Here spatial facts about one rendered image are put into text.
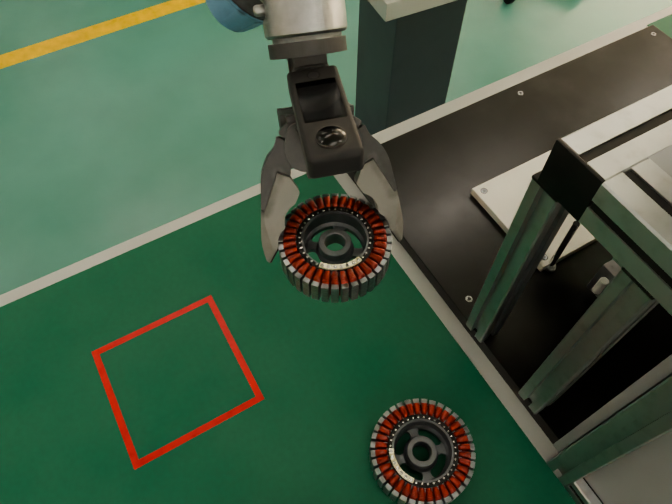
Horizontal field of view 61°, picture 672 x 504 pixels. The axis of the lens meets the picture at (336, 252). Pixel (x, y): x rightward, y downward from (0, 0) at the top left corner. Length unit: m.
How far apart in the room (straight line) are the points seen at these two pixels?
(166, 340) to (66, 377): 0.12
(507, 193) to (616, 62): 0.37
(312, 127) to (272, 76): 1.71
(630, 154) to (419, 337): 0.38
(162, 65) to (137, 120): 0.29
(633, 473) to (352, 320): 0.34
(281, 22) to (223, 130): 1.50
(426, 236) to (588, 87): 0.41
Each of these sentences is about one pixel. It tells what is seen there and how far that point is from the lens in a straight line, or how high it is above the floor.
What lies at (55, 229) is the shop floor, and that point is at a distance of 1.91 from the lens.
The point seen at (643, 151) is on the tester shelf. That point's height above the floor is 1.11.
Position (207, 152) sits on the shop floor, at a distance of 1.95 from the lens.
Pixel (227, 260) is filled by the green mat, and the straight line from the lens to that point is 0.78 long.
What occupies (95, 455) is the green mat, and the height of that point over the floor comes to 0.75.
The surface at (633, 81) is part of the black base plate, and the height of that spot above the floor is 0.77.
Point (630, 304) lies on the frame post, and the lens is 0.48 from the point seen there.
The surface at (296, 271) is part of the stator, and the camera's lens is 0.54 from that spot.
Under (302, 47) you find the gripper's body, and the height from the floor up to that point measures 1.09.
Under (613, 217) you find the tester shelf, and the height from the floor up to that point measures 1.10.
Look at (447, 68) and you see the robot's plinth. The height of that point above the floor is 0.46.
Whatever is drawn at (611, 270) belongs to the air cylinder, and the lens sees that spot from 0.75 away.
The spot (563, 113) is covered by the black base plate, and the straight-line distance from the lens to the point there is 0.99.
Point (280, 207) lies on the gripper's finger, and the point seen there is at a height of 0.98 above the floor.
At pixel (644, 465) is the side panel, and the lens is 0.59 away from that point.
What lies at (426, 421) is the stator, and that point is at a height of 0.78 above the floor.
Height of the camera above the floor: 1.41
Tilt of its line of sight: 58 degrees down
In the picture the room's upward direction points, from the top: straight up
